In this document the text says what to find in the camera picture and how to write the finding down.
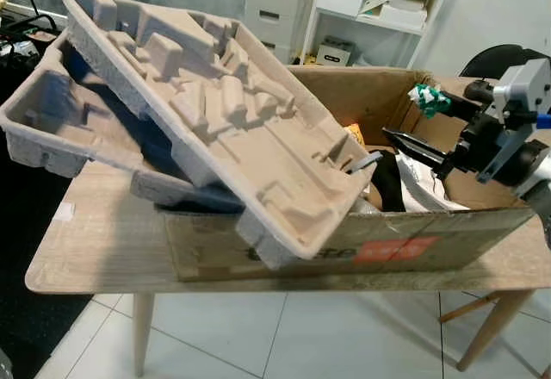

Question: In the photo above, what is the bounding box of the light wood table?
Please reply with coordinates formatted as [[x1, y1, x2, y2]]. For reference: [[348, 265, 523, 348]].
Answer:
[[24, 78, 551, 371]]

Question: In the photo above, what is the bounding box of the small white sticker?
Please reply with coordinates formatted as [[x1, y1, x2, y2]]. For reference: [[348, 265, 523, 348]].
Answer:
[[53, 202, 77, 223]]

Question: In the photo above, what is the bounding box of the black equipment pile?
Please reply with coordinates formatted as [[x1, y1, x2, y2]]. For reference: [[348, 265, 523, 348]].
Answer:
[[0, 0, 70, 78]]

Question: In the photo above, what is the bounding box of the black strap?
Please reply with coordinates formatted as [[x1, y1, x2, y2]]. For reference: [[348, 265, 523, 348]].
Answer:
[[366, 148, 410, 212]]

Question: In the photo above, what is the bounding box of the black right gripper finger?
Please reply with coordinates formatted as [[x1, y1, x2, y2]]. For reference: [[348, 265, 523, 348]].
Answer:
[[382, 127, 459, 178], [441, 84, 498, 109]]

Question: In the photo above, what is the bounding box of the moulded pulp tray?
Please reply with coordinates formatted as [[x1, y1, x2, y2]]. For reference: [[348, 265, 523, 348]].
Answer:
[[0, 30, 251, 216], [59, 0, 378, 272]]

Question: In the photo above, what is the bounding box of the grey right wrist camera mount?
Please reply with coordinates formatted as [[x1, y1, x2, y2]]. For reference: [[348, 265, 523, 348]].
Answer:
[[478, 59, 551, 183]]

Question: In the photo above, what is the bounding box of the stack of papers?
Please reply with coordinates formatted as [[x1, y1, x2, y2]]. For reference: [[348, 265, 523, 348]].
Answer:
[[357, 0, 440, 27]]

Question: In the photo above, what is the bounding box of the cardboard box red label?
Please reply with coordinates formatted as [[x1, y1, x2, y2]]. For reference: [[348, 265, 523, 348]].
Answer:
[[164, 65, 539, 281]]

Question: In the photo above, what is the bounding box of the green white wrapper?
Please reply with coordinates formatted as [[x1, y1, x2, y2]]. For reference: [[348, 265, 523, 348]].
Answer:
[[410, 84, 451, 121]]

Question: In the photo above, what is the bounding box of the white drawer cabinet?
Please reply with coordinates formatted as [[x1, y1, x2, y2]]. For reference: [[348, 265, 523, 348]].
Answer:
[[244, 0, 315, 61]]

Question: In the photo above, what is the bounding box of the white shelf unit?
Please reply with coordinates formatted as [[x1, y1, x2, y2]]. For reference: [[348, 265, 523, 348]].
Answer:
[[297, 0, 457, 74]]

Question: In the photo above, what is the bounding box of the yellow orange snack packet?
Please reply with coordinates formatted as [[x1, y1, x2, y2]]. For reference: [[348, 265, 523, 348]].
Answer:
[[343, 123, 367, 147]]

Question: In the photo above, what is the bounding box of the black chair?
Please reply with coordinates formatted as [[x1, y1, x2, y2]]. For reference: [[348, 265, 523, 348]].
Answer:
[[461, 43, 551, 80]]

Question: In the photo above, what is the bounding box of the small white appliance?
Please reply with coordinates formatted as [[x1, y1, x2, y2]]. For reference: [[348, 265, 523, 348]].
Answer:
[[316, 41, 354, 68]]

